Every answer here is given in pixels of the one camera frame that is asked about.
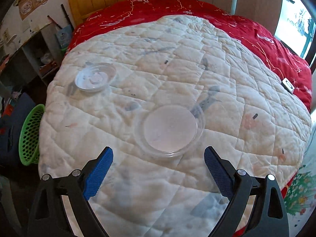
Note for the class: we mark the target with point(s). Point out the floral bed sheet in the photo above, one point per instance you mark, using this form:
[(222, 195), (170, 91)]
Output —
[(300, 190)]

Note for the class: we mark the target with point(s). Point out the green perforated plastic basket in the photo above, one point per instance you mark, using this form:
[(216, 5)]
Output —
[(30, 138)]

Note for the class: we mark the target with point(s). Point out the white quilted pad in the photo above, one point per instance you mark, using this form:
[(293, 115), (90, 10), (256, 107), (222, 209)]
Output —
[(160, 66)]

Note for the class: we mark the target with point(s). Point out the white desk with shelves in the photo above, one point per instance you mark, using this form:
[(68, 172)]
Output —
[(29, 49)]

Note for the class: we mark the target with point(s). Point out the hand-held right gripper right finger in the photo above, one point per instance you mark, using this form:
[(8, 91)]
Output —
[(218, 172)]

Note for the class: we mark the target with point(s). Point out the black stick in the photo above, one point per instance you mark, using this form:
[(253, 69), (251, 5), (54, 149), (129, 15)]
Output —
[(67, 16)]

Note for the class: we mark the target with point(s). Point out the white desk lamp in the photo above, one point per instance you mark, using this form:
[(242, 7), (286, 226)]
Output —
[(11, 40)]

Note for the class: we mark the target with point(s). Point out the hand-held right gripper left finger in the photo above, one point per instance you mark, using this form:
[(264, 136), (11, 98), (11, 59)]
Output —
[(98, 175)]

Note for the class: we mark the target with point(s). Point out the blue paper bag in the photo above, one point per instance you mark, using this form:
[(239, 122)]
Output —
[(63, 37)]

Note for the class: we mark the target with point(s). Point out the small white device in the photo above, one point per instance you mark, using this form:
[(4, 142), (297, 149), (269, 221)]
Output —
[(288, 85)]

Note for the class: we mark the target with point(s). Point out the clear round plastic bowl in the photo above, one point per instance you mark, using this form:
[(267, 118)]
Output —
[(95, 79)]

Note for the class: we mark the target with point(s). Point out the window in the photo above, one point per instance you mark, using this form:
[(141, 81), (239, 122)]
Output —
[(293, 24)]

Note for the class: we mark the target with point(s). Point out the white plastic bag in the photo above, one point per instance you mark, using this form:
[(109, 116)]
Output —
[(46, 59)]

